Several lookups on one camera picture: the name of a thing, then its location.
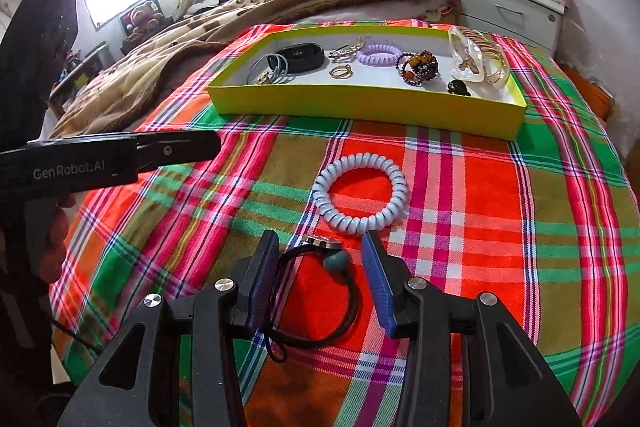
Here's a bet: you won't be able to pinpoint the brown beaded bracelet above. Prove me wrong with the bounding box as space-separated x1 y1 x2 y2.
396 50 440 86

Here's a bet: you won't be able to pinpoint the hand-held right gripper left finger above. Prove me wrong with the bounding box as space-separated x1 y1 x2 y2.
57 229 280 427

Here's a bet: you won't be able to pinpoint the purple spiral hair tie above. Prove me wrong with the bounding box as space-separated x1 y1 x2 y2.
356 41 403 68

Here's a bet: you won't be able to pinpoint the yellow-green shallow box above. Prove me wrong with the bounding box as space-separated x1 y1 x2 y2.
206 24 529 142

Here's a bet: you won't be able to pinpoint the orange box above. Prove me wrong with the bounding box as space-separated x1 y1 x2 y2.
565 64 615 122

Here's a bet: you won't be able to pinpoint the plaid bedsheet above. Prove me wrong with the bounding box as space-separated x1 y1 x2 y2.
50 19 640 427

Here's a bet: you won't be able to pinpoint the person's left forearm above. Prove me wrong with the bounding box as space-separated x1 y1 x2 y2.
0 277 76 427

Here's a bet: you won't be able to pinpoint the black elastic hair tie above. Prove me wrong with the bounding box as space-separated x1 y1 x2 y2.
260 234 362 363

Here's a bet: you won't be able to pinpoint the person's left hand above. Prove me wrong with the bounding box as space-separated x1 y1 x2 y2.
42 193 77 284

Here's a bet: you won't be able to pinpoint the grey hair ties with charm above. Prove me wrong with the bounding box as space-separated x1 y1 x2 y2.
247 53 294 86

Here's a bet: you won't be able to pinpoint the black wristband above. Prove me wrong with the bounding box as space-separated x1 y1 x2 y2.
276 44 325 70

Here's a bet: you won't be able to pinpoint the brown patterned blanket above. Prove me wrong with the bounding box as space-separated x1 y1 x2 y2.
50 0 459 138

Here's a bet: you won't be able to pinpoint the pale blue spiral hair tie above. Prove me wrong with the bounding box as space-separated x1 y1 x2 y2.
312 152 410 237

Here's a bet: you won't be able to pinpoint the gold clear hair claw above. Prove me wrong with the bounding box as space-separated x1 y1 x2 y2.
447 25 511 86

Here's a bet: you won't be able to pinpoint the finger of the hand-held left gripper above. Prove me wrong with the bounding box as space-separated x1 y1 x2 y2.
135 129 222 174

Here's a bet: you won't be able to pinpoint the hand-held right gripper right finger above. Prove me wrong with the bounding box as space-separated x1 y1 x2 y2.
361 230 583 427

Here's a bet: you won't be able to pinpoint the rhinestone hair clip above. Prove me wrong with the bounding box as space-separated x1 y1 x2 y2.
328 36 371 59

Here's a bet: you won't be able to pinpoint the grey nightstand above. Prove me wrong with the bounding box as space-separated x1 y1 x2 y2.
455 0 569 56

